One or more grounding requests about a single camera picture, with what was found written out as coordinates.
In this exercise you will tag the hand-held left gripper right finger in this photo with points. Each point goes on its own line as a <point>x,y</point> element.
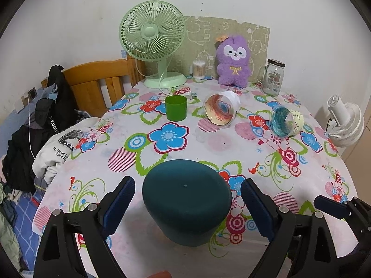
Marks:
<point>258,208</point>

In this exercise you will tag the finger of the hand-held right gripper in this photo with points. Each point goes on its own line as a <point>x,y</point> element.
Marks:
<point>330,207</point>

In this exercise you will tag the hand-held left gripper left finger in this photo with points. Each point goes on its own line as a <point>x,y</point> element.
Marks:
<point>118,208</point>

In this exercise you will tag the dark teal cup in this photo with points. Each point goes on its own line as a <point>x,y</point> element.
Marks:
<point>185,199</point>

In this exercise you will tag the yellow cup with blue inside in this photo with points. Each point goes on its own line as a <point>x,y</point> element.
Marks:
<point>295,120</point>

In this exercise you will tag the white cup with patterned inside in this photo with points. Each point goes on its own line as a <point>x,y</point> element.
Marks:
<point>229,100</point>

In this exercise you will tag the green plastic cup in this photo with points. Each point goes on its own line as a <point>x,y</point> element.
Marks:
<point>175,108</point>

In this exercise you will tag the floral tablecloth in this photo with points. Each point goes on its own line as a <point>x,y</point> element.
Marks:
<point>174,150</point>

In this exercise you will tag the white printed t-shirt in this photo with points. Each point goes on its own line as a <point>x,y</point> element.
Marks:
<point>55,150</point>

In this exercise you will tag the white fan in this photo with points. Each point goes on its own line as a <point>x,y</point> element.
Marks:
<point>346,121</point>

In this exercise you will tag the blue checked bed sheet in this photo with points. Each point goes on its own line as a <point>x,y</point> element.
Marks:
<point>24,220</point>

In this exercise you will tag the black clothing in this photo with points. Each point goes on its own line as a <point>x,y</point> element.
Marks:
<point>21,156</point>

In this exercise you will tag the grey-green cloth pile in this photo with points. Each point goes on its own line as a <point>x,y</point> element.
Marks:
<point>7,226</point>

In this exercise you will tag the black bag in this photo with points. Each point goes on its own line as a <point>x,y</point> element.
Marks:
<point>59,98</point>

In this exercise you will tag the wooden chair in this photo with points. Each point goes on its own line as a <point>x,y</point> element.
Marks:
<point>92,84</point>

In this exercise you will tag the glass jar with black lid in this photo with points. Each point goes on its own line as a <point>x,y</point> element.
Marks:
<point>274,78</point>

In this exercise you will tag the purple plush toy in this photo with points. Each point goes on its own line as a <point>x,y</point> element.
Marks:
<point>233,69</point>

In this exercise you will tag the cotton swab container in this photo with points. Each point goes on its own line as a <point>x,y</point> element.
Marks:
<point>199,70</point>

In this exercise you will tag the green patterned board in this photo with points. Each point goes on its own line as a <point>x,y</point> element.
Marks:
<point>203,37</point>

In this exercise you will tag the light green desk fan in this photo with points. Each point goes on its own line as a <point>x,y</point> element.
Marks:
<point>152,31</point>

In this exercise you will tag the wall socket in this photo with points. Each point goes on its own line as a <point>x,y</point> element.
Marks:
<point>32,92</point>

